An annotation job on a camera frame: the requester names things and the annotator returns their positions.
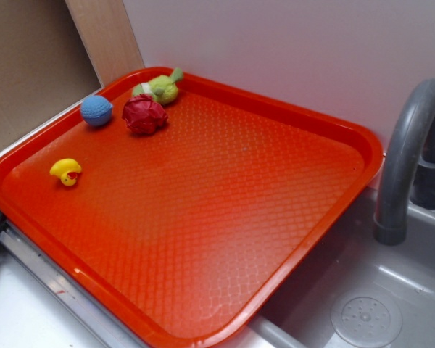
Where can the grey plastic sink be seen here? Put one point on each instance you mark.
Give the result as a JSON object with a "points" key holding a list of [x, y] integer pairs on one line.
{"points": [[346, 258]]}

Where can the sink drain cover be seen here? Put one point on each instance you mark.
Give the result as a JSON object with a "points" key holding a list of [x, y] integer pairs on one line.
{"points": [[366, 318]]}

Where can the red crumpled ball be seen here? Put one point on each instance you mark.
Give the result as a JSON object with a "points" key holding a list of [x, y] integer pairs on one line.
{"points": [[143, 115]]}

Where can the orange plastic tray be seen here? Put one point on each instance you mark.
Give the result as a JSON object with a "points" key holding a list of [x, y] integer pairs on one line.
{"points": [[184, 234]]}

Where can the green plush toy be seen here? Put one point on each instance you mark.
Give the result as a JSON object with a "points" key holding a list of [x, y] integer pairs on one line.
{"points": [[163, 89]]}

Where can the wooden board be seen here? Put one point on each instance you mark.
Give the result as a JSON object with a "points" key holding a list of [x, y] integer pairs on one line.
{"points": [[107, 35]]}

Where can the grey toy faucet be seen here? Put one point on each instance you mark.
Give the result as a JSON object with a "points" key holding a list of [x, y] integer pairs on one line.
{"points": [[408, 174]]}

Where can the blue knitted ball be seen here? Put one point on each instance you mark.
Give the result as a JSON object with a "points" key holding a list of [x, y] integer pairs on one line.
{"points": [[96, 110]]}

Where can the yellow rubber duck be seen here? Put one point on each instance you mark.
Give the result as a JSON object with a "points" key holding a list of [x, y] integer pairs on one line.
{"points": [[67, 170]]}

